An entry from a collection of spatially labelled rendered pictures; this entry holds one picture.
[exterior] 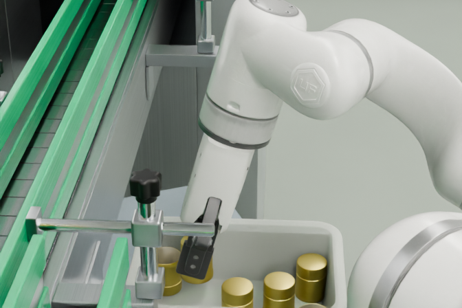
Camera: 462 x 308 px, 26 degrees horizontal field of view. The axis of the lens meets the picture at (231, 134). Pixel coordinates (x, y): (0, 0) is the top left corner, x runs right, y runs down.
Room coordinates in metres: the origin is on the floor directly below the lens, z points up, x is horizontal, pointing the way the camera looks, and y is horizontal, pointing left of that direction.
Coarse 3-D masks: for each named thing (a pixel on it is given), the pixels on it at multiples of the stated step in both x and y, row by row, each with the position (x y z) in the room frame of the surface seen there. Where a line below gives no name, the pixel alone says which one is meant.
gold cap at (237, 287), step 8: (232, 280) 0.87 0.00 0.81; (240, 280) 0.87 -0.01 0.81; (248, 280) 0.87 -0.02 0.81; (224, 288) 0.86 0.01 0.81; (232, 288) 0.86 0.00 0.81; (240, 288) 0.86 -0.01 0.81; (248, 288) 0.86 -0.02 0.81; (224, 296) 0.85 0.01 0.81; (232, 296) 0.85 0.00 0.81; (240, 296) 0.85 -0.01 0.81; (248, 296) 0.85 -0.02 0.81; (224, 304) 0.85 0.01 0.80; (232, 304) 0.85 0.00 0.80; (240, 304) 0.85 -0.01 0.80; (248, 304) 0.85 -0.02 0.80
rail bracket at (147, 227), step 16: (144, 176) 0.76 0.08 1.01; (160, 176) 0.76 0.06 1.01; (144, 192) 0.74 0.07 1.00; (32, 208) 0.77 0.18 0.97; (144, 208) 0.75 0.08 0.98; (32, 224) 0.75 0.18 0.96; (48, 224) 0.76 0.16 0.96; (64, 224) 0.76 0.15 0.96; (80, 224) 0.76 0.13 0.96; (96, 224) 0.76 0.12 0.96; (112, 224) 0.76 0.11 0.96; (128, 224) 0.76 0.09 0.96; (144, 224) 0.75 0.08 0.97; (160, 224) 0.75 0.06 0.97; (176, 224) 0.76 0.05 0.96; (192, 224) 0.76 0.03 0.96; (208, 224) 0.76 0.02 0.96; (144, 240) 0.75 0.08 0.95; (160, 240) 0.75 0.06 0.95; (144, 256) 0.75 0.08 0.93; (144, 272) 0.75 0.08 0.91; (160, 272) 0.76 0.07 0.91; (144, 288) 0.75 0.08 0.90; (160, 288) 0.74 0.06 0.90
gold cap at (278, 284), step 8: (272, 272) 0.89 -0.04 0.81; (280, 272) 0.89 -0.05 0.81; (264, 280) 0.87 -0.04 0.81; (272, 280) 0.87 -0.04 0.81; (280, 280) 0.87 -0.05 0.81; (288, 280) 0.87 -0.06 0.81; (264, 288) 0.87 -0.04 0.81; (272, 288) 0.86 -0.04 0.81; (280, 288) 0.86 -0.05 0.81; (288, 288) 0.86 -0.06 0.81; (264, 296) 0.87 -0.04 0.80; (272, 296) 0.86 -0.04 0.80; (280, 296) 0.86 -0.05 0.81; (288, 296) 0.86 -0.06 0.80; (264, 304) 0.87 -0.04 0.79; (272, 304) 0.86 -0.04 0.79; (280, 304) 0.86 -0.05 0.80; (288, 304) 0.86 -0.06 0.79
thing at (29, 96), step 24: (72, 0) 1.34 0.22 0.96; (96, 0) 1.51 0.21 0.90; (72, 24) 1.34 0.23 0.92; (48, 48) 1.18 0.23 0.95; (72, 48) 1.31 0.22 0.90; (24, 72) 1.08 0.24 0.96; (48, 72) 1.18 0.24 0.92; (24, 96) 1.05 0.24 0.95; (48, 96) 1.16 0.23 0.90; (0, 120) 0.95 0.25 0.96; (24, 120) 1.05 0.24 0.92; (0, 144) 0.94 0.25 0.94; (24, 144) 1.03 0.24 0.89; (0, 168) 0.94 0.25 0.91; (0, 192) 0.92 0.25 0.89
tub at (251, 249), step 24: (168, 240) 0.95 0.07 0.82; (216, 240) 0.94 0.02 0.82; (240, 240) 0.94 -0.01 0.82; (264, 240) 0.94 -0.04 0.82; (288, 240) 0.94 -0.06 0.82; (312, 240) 0.94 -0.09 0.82; (336, 240) 0.91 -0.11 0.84; (216, 264) 0.94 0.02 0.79; (240, 264) 0.94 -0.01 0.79; (264, 264) 0.94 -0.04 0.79; (288, 264) 0.94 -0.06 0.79; (336, 264) 0.87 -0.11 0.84; (192, 288) 0.92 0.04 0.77; (216, 288) 0.92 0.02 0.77; (336, 288) 0.82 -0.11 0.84
